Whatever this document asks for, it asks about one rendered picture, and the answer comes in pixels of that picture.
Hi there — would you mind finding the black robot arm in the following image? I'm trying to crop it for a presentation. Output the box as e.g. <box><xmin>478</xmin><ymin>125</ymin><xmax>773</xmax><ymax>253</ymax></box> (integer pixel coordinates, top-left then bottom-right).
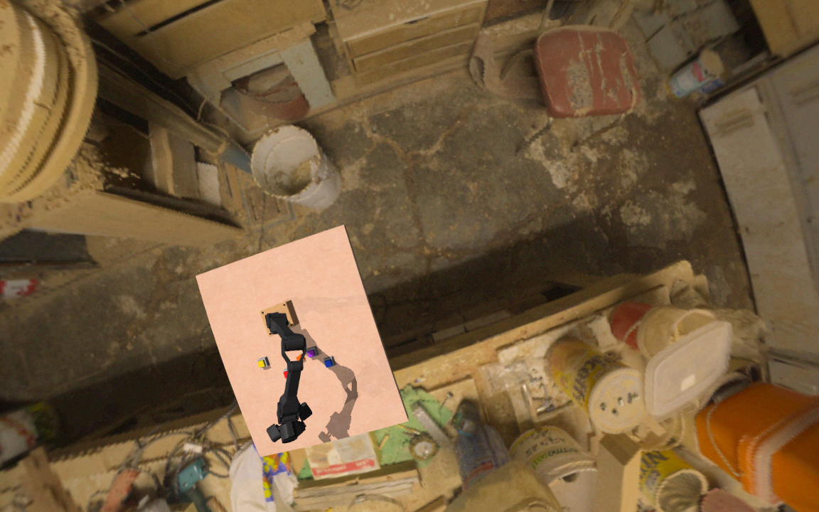
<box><xmin>265</xmin><ymin>311</ymin><xmax>306</xmax><ymax>444</ymax></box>

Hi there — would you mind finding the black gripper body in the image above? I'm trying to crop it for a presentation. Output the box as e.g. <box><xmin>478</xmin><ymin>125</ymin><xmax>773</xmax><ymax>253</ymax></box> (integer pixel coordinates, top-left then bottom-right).
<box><xmin>266</xmin><ymin>402</ymin><xmax>312</xmax><ymax>442</ymax></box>

